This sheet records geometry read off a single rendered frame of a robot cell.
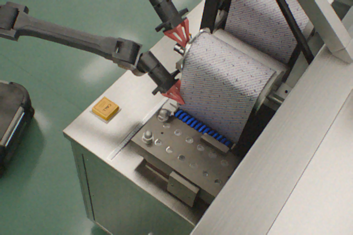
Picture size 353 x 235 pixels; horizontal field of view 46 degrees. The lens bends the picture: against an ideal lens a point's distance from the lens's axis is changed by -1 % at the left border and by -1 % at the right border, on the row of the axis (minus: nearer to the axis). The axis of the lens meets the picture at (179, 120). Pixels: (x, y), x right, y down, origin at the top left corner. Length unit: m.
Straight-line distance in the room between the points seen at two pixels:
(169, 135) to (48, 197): 1.19
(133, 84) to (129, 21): 1.57
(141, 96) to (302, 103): 0.97
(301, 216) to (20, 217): 1.77
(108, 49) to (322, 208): 0.78
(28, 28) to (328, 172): 0.95
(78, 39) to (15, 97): 1.19
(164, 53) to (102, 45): 0.46
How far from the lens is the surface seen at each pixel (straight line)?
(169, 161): 1.29
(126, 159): 1.43
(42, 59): 2.93
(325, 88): 0.73
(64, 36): 1.34
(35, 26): 1.37
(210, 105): 1.29
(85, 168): 1.65
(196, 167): 1.29
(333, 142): 0.95
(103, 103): 1.53
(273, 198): 0.59
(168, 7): 1.26
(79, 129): 1.50
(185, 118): 1.37
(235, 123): 1.28
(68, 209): 2.35
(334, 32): 0.76
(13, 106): 2.43
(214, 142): 1.32
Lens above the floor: 2.17
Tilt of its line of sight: 56 degrees down
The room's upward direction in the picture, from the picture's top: 11 degrees clockwise
